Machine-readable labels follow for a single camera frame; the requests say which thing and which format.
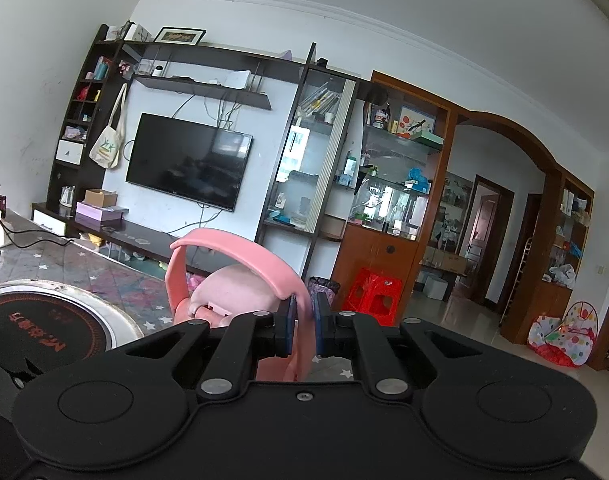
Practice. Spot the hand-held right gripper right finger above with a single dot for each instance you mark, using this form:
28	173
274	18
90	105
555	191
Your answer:
322	325

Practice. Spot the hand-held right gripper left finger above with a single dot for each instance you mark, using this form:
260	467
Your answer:
288	325

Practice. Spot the pink water bottle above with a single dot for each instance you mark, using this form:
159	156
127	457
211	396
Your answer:
234	290

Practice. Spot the purple trash bin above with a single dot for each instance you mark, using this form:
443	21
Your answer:
327	287

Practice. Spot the round black induction cooker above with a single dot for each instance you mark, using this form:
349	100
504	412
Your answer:
49	320

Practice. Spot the red plastic stool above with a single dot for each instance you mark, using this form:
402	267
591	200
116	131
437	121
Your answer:
369	285

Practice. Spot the brown wooden display cabinet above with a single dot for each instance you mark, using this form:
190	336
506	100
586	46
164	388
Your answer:
384	260

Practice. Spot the white floor bin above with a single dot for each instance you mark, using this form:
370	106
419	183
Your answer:
434	287

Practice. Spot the grey star-print tablecloth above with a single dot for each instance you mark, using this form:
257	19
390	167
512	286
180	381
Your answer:
109	280

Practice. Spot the cardboard boxes on floor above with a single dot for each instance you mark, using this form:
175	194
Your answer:
449	260

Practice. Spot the dark tv console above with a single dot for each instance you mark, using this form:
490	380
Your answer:
149	240

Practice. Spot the glass display cabinet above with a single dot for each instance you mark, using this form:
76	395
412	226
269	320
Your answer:
329	160

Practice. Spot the pale purple flat box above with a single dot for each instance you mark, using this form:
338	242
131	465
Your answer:
99	212

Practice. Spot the blue plastic bag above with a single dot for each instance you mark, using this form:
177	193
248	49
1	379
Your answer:
417	179

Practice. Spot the open cardboard box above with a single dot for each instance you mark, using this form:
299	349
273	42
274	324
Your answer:
99	197

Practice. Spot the brown wooden door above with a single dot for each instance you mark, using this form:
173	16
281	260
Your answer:
484	230

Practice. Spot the black flat television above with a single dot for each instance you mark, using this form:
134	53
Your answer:
184	160

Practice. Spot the metal rack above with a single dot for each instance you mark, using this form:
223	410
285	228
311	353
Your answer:
527	265

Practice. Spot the green flat box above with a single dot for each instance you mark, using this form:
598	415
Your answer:
427	138

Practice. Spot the dark tall cubby shelf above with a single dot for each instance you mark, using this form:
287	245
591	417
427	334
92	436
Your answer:
69	152

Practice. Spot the colourful picture box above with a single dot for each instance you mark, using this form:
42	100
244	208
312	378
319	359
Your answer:
417	120

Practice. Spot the brown wooden shelving unit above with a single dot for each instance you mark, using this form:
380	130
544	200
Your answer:
549	305

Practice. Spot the beige canvas tote bag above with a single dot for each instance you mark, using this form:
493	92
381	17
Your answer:
107	147

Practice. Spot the white plastic bag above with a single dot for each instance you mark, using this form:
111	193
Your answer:
562	275

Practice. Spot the polka dot play tent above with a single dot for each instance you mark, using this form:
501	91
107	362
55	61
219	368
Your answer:
567	335

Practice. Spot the white router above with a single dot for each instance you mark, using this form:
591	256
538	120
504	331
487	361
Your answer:
237	80

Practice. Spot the framed picture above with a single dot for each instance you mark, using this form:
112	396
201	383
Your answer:
179	36

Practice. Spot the dark short wall shelf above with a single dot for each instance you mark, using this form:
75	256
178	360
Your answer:
209	92

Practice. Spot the dark long wall shelf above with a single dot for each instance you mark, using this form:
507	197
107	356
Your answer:
234	55

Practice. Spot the small white camera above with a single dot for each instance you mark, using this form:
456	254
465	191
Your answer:
158	71

